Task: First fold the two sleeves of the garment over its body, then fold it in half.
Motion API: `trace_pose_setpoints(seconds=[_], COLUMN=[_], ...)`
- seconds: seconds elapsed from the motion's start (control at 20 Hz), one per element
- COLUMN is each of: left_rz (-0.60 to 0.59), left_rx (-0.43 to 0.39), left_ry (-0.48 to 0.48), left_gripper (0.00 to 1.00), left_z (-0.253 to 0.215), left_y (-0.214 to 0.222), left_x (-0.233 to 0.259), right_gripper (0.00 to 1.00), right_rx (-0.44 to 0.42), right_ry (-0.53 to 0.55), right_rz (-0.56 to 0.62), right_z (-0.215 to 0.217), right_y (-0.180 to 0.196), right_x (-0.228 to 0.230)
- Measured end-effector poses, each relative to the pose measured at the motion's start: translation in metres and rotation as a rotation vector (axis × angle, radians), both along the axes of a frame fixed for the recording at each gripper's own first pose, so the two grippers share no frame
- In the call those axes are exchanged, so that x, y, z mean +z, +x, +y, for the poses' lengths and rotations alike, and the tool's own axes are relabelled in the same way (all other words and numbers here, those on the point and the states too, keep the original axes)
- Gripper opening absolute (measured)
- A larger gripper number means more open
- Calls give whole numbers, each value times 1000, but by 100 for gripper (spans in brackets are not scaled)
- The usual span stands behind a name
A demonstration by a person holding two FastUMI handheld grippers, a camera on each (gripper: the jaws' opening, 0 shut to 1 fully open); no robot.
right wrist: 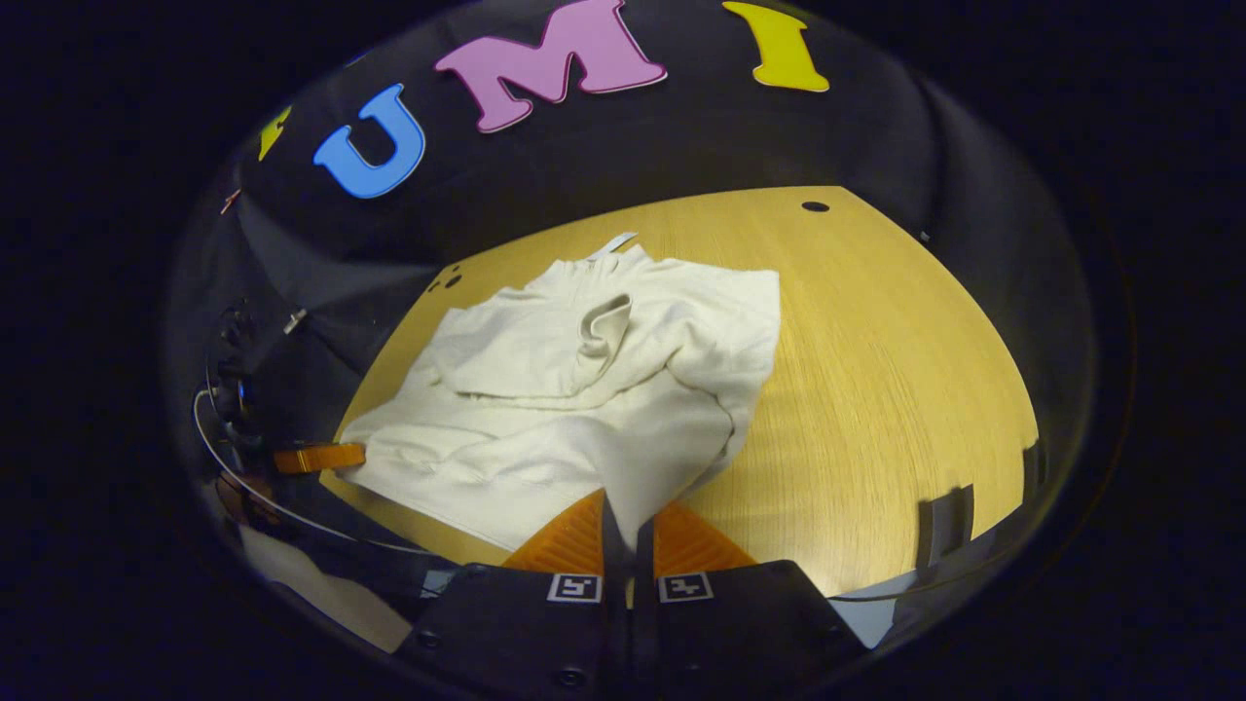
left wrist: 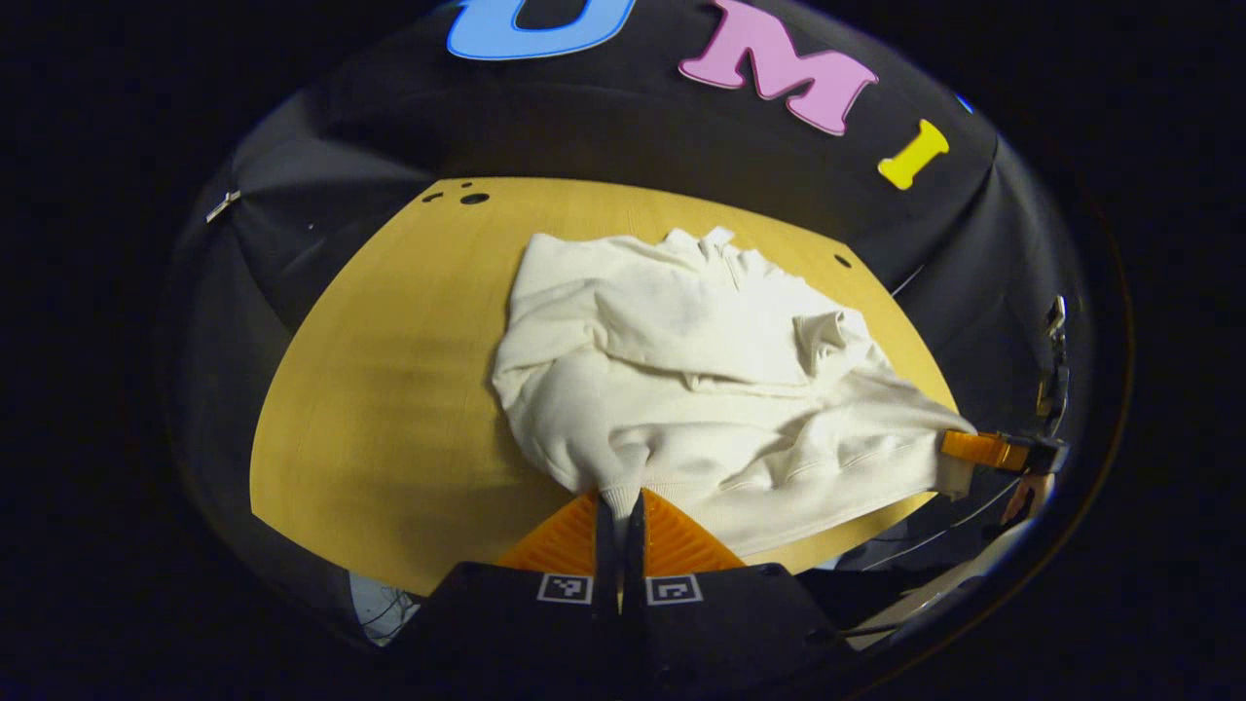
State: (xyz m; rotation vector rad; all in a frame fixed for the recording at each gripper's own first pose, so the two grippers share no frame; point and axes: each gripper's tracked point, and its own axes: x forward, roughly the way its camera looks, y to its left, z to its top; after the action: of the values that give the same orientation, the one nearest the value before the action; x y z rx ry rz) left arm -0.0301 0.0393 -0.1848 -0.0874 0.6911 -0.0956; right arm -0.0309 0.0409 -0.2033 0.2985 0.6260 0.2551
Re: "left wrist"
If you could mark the silver metal clip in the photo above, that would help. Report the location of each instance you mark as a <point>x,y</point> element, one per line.
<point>1055,316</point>

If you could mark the small white clip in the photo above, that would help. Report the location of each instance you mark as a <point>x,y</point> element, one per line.
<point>222,205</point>

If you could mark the white sweatshirt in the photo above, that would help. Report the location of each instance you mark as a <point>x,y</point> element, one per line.
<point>681,389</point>

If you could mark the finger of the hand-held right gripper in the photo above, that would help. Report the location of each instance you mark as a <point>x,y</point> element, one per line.
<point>983,450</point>

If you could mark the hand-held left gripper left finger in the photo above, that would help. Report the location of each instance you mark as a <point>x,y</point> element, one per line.
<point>605,594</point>

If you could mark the black backdrop cloth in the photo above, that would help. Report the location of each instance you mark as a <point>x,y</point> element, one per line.
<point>604,127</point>

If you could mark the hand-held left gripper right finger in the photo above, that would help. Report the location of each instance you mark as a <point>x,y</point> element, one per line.
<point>635,594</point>

